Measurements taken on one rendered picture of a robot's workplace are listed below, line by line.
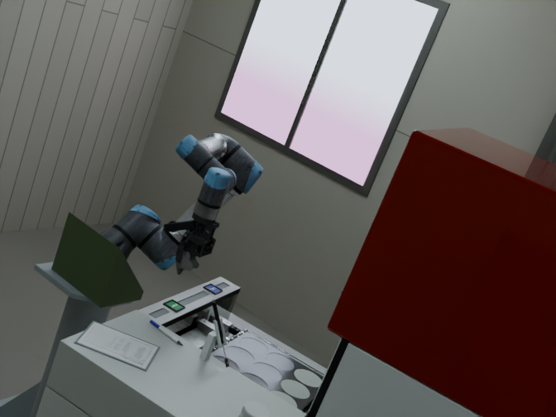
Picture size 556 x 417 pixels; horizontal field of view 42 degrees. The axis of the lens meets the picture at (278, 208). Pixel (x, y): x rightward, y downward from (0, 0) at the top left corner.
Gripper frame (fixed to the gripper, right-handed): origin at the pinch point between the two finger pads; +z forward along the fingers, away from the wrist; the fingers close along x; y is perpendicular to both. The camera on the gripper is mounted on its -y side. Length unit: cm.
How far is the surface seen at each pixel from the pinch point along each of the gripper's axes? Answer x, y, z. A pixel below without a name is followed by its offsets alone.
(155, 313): -4.9, 0.0, 15.1
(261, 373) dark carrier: 8.2, 36.3, 20.8
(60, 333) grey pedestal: 11, -41, 51
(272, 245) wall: 236, -56, 61
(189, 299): 15.7, 0.4, 15.1
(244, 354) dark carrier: 13.1, 27.0, 20.8
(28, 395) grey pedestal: 21, -54, 91
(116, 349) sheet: -35.0, 7.5, 13.9
